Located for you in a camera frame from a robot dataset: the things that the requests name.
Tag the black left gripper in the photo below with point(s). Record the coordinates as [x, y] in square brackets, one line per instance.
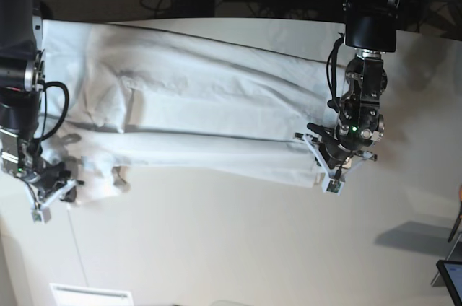
[334, 156]

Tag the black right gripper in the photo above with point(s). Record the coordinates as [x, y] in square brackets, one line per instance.
[50, 180]

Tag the white T-shirt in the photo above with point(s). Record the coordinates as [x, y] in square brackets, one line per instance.
[152, 98]

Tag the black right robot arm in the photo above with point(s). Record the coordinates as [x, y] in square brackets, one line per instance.
[23, 96]

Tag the white paper sheet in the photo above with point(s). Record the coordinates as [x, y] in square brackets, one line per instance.
[72, 295]

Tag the black tablet screen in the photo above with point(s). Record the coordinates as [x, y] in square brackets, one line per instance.
[450, 271]

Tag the white camera bracket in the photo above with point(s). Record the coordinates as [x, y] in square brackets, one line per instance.
[40, 209]
[335, 176]

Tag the orange handled screwdriver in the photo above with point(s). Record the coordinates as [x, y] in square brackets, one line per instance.
[458, 219]

